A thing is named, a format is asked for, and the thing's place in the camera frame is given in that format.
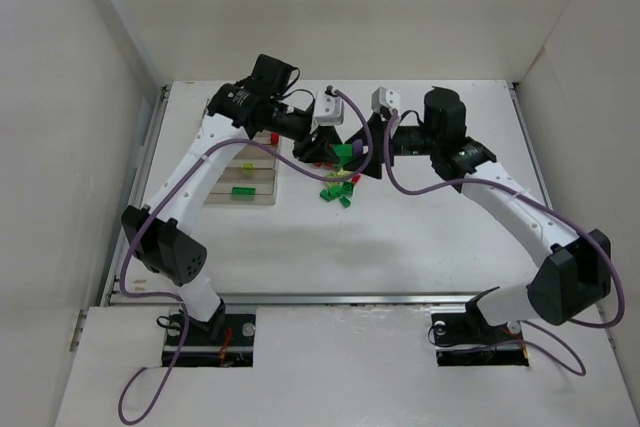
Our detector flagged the green and purple cone lego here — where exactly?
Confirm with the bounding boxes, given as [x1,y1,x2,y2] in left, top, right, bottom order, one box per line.
[333,140,364,165]

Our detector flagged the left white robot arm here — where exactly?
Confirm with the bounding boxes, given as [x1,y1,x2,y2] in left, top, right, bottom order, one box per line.
[121,54,344,338]

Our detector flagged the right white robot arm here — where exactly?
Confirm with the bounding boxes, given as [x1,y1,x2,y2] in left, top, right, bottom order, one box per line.
[359,87,622,327]

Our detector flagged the lime lego pile block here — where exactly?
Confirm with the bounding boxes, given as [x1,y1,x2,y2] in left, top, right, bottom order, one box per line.
[325,170,353,179]

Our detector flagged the small green lego bottom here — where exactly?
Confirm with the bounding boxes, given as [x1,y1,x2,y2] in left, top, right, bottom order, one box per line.
[339,197,352,208]

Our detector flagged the lime lego in tray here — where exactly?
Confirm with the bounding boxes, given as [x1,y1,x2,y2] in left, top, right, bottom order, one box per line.
[241,163,256,177]

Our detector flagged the clear compartment organizer tray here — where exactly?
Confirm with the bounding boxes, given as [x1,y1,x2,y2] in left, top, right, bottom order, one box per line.
[205,145,279,206]

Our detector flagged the dark green flat lego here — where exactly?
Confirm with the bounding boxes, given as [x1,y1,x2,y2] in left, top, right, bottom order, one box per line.
[231,187,256,199]

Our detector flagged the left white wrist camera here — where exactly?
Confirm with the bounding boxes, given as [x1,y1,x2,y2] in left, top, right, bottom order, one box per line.
[312,89,345,127]

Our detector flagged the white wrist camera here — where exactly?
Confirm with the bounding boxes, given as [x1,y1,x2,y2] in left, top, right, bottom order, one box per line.
[371,87,401,118]
[312,89,345,127]

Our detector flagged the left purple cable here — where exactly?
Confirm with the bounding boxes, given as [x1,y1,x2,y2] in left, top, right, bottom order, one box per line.
[117,86,374,422]

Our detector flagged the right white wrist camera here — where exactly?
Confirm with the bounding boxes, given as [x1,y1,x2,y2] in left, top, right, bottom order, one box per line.
[371,87,401,118]

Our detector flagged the aluminium rail front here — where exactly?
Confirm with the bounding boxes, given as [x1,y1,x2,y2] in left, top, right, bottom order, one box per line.
[109,292,491,307]

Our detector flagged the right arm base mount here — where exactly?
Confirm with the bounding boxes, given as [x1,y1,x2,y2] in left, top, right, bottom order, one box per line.
[427,291,529,367]

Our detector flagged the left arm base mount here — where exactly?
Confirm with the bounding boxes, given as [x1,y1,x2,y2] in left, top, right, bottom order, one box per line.
[156,310,256,368]

